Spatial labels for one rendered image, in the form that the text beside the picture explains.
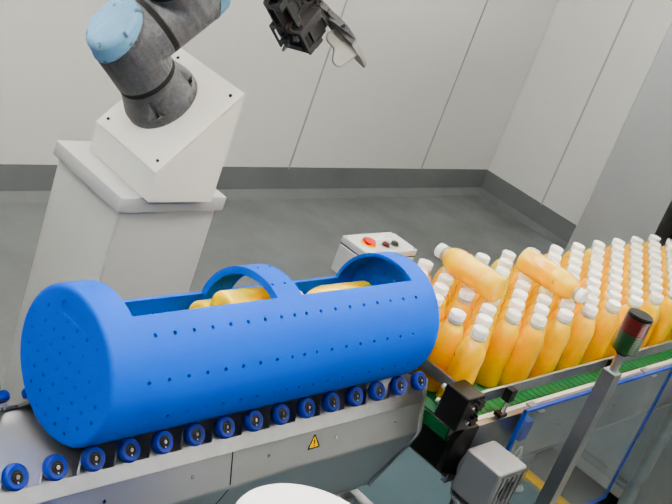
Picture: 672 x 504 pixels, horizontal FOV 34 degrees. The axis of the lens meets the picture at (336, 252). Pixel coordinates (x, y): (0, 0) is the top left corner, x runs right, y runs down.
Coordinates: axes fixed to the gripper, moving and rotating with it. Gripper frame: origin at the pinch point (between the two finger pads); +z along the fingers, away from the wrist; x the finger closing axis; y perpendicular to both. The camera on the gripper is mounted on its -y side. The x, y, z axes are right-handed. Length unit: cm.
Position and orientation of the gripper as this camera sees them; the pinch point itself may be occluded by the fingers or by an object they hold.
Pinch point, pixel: (334, 55)
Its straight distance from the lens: 197.0
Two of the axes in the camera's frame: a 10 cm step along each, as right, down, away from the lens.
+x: 7.7, 3.1, -5.5
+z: 3.3, 5.4, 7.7
